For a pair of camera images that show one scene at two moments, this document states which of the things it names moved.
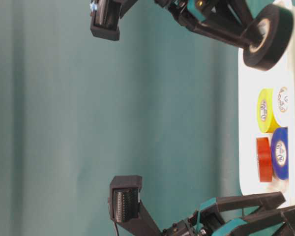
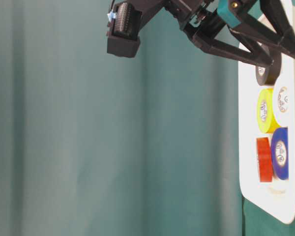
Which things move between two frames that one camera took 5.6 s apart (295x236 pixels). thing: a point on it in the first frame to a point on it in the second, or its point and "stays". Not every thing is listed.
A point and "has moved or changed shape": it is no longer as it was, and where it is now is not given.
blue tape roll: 280,152 stays
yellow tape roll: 266,119 stays
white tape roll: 283,99 stays
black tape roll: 270,33 has moved or changed shape
